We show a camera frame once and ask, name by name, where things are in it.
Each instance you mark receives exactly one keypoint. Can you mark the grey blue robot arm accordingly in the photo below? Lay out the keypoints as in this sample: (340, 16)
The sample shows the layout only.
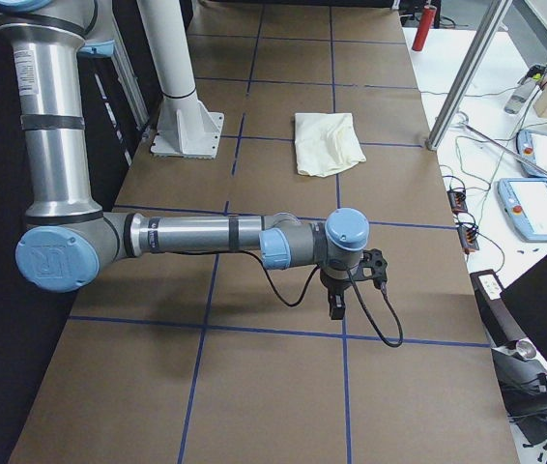
(72, 231)

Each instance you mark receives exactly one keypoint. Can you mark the silver metal cup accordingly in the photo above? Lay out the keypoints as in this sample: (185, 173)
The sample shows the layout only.
(524, 350)

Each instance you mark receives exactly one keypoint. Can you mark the orange black adapter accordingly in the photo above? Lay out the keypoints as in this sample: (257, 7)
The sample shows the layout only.
(457, 201)
(468, 237)

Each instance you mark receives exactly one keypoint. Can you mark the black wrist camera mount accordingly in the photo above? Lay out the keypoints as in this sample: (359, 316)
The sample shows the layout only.
(373, 267)

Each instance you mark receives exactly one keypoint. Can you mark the metal reacher grabber stick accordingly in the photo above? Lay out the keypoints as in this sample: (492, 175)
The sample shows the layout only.
(518, 157)

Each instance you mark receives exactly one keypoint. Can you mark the near blue teach pendant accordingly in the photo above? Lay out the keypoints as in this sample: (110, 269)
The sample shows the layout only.
(524, 202)

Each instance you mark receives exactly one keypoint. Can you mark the black box with label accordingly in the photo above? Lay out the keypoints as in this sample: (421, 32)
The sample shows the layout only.
(498, 321)

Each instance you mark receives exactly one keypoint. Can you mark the red cylinder bottle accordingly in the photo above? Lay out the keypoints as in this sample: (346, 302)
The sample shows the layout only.
(426, 21)

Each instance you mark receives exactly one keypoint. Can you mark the aluminium frame post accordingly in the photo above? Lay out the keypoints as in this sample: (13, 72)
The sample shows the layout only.
(484, 35)

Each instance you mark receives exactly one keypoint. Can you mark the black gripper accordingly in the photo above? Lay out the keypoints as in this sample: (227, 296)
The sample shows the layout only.
(332, 285)

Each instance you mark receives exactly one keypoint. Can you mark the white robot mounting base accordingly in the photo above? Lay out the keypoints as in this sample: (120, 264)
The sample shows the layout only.
(185, 127)

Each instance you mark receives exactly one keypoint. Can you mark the orange black adapter near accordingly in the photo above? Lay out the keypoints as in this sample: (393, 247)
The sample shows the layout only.
(468, 237)

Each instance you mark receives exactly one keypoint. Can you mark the orange black adapter far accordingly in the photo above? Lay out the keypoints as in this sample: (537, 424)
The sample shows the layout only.
(457, 201)

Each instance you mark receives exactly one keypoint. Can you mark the cream long-sleeve cat shirt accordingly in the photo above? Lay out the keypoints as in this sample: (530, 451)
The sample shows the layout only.
(326, 144)

